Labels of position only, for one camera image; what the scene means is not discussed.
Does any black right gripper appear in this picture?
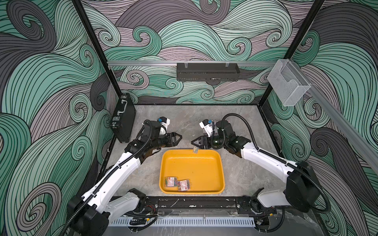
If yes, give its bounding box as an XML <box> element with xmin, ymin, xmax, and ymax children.
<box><xmin>191</xmin><ymin>134</ymin><xmax>227</xmax><ymax>150</ymax></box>

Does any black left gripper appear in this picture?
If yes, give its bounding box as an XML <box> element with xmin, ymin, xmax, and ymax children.
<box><xmin>149</xmin><ymin>132</ymin><xmax>181</xmax><ymax>151</ymax></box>

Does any yellow plastic tray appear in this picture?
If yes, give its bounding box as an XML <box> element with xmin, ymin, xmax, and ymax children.
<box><xmin>159</xmin><ymin>149</ymin><xmax>225</xmax><ymax>195</ymax></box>

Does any paper clip box six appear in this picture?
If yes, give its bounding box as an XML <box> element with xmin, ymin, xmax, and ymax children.
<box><xmin>164</xmin><ymin>177</ymin><xmax>178</xmax><ymax>188</ymax></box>

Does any paper clip box seven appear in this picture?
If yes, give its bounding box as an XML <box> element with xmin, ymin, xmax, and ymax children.
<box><xmin>177</xmin><ymin>180</ymin><xmax>191</xmax><ymax>192</ymax></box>

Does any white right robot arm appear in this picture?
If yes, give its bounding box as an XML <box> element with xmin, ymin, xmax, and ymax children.
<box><xmin>192</xmin><ymin>113</ymin><xmax>331</xmax><ymax>214</ymax></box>

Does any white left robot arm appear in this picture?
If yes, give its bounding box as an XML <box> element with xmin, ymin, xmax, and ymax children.
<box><xmin>60</xmin><ymin>117</ymin><xmax>182</xmax><ymax>236</ymax></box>

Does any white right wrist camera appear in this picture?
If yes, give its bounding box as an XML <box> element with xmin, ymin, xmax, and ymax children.
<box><xmin>199</xmin><ymin>119</ymin><xmax>213</xmax><ymax>137</ymax></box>

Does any black briefcase with metal handle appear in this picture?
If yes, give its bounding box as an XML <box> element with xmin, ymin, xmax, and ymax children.
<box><xmin>110</xmin><ymin>93</ymin><xmax>136</xmax><ymax>143</ymax></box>

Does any black wall-mounted shelf tray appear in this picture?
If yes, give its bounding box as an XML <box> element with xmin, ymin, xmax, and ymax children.
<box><xmin>176</xmin><ymin>63</ymin><xmax>240</xmax><ymax>83</ymax></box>

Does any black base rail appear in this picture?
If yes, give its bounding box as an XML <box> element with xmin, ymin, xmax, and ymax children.
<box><xmin>121</xmin><ymin>195</ymin><xmax>293</xmax><ymax>216</ymax></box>

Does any aluminium wall rail back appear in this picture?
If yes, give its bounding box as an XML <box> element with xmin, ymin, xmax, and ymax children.
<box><xmin>107</xmin><ymin>60</ymin><xmax>277</xmax><ymax>68</ymax></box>

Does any aluminium wall rail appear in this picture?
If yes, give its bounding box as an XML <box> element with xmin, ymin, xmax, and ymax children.
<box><xmin>293</xmin><ymin>63</ymin><xmax>378</xmax><ymax>171</ymax></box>
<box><xmin>107</xmin><ymin>60</ymin><xmax>277</xmax><ymax>68</ymax></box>

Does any white slotted cable duct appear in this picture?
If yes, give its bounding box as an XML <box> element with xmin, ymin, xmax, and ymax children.
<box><xmin>109</xmin><ymin>216</ymin><xmax>256</xmax><ymax>228</ymax></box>

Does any clear acrylic wall holder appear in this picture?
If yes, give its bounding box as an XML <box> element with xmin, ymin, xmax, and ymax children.
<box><xmin>267</xmin><ymin>59</ymin><xmax>311</xmax><ymax>107</ymax></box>

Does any aluminium wall rail right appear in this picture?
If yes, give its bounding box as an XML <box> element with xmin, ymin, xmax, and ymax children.
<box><xmin>293</xmin><ymin>63</ymin><xmax>378</xmax><ymax>171</ymax></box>

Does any black corner frame post left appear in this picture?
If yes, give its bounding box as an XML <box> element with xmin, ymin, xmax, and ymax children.
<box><xmin>71</xmin><ymin>0</ymin><xmax>122</xmax><ymax>97</ymax></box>

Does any black corner frame post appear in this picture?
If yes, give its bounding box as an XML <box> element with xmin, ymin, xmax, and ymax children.
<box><xmin>71</xmin><ymin>0</ymin><xmax>122</xmax><ymax>97</ymax></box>
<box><xmin>258</xmin><ymin>1</ymin><xmax>324</xmax><ymax>108</ymax></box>

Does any black corner frame post right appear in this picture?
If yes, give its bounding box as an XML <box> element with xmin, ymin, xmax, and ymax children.
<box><xmin>258</xmin><ymin>1</ymin><xmax>324</xmax><ymax>108</ymax></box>

